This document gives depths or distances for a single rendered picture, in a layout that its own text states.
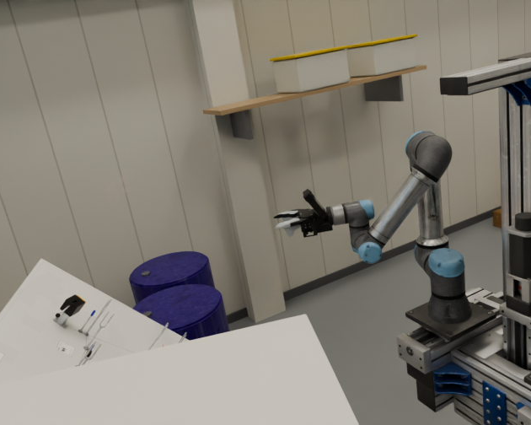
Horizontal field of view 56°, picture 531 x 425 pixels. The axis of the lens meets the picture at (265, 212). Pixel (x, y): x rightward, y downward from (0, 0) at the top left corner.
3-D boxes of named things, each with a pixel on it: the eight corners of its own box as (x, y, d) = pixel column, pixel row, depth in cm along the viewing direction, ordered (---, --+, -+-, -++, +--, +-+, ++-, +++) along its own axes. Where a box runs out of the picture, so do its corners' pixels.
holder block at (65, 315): (39, 326, 146) (56, 303, 145) (59, 315, 157) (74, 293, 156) (51, 336, 146) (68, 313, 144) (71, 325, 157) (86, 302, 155)
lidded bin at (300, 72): (324, 83, 412) (319, 49, 404) (352, 82, 378) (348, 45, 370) (274, 94, 394) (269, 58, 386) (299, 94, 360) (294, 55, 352)
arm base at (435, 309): (448, 298, 193) (447, 275, 189) (480, 313, 179) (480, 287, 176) (419, 312, 187) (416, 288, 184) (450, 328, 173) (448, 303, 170)
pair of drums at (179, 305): (216, 341, 411) (193, 242, 384) (285, 422, 309) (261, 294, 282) (130, 377, 383) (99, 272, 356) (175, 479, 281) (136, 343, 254)
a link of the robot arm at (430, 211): (426, 282, 186) (414, 138, 169) (413, 266, 200) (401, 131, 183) (458, 277, 185) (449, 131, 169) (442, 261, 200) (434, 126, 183)
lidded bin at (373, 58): (388, 68, 438) (386, 38, 430) (420, 67, 405) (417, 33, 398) (346, 78, 420) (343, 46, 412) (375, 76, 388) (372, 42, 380)
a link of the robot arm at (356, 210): (376, 223, 182) (373, 201, 179) (346, 228, 182) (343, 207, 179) (371, 217, 189) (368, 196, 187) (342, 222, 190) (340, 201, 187)
